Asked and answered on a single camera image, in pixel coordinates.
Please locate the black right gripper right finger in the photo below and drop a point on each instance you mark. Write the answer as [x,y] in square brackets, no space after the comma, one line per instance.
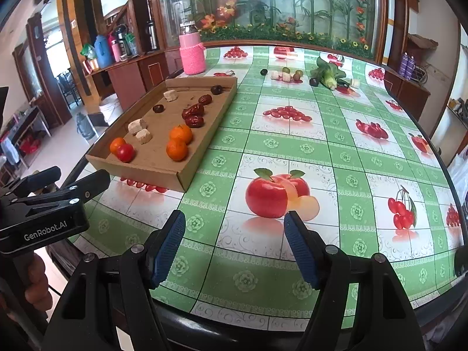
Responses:
[384,318]

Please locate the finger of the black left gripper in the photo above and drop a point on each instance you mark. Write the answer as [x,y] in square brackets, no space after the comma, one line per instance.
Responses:
[84,189]
[32,183]

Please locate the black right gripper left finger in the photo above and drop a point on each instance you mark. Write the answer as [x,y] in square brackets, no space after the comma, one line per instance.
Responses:
[83,318]

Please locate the red tomato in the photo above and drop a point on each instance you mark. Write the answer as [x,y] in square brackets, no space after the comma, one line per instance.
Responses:
[126,153]

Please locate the beige root chunk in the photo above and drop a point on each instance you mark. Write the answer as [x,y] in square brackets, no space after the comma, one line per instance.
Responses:
[136,126]
[143,136]

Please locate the dark purple round fruit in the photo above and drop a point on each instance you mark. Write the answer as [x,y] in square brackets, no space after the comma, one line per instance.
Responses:
[158,108]

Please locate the large orange tangerine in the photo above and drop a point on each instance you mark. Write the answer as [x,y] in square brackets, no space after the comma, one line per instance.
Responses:
[181,133]

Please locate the white root chunk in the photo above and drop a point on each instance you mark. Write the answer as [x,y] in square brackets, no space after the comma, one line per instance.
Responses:
[170,95]

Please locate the wrinkled red jujube date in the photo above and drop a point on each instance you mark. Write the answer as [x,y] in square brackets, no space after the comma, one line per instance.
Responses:
[194,121]

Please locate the dark red jujube date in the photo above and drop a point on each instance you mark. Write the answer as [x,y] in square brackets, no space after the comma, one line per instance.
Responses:
[205,99]

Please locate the dark plum fruit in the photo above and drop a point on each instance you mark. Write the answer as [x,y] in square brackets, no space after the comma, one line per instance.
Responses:
[216,90]

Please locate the small orange tangerine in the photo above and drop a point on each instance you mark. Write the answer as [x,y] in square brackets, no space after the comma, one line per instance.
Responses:
[116,144]

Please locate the long red jujube date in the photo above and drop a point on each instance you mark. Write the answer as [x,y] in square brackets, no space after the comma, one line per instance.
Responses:
[194,110]

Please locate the person's left hand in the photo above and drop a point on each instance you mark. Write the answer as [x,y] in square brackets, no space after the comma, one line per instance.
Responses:
[32,269]

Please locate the dark thermos kettle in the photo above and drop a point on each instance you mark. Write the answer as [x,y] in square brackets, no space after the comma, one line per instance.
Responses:
[84,126]

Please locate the white plastic bucket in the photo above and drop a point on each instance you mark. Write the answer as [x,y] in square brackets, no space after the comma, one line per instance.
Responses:
[110,108]

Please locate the shallow cardboard tray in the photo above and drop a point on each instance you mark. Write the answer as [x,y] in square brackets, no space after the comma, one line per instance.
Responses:
[151,164]

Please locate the wooden sideboard cabinet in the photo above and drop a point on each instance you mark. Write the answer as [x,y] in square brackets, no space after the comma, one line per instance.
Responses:
[132,79]

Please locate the blue water jug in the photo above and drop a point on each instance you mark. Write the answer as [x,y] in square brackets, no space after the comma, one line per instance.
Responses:
[103,52]

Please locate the pink knitted-sleeve jar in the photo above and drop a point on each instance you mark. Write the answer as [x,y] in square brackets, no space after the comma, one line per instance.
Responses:
[191,49]

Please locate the green fruit-print tablecloth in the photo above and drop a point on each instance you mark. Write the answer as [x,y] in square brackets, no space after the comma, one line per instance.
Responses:
[349,161]

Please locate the green leafy bok choy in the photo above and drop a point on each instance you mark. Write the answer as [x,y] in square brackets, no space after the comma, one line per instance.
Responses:
[328,74]

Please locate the flower painted glass screen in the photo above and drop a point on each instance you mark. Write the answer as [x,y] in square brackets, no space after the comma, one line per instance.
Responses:
[355,27]

